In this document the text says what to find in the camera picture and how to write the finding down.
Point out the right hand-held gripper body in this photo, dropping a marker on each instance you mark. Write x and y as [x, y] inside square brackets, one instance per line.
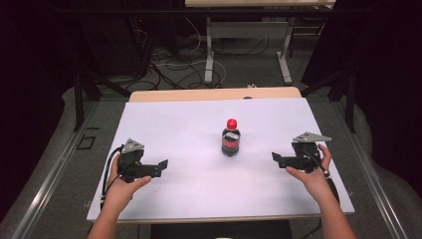
[307, 151]

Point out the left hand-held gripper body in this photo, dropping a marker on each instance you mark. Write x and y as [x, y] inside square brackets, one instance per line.
[132, 158]

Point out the dark cola bottle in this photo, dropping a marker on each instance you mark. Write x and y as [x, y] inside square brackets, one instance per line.
[231, 144]

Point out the red bottle cap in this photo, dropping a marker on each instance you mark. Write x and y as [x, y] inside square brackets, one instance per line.
[232, 123]

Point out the person's right hand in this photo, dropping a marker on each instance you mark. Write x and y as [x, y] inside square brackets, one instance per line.
[315, 184]

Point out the person's left hand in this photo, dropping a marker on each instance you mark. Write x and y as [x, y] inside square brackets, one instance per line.
[121, 192]

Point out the white table mat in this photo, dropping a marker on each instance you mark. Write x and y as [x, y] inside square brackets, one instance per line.
[199, 186]

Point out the black metal stand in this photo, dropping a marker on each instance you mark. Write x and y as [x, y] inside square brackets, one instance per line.
[79, 99]
[349, 96]

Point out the wooden table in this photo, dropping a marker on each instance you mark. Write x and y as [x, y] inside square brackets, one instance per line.
[199, 94]

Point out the person's dark clothing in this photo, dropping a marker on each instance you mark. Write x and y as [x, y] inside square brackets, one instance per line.
[220, 230]

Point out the black curtain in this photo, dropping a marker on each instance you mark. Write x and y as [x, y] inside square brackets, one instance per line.
[30, 99]
[388, 83]

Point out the white-legged desk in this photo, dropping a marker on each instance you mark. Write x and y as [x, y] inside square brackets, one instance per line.
[249, 30]

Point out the aluminium floor rail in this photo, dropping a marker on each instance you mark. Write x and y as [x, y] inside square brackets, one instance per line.
[49, 186]
[368, 172]

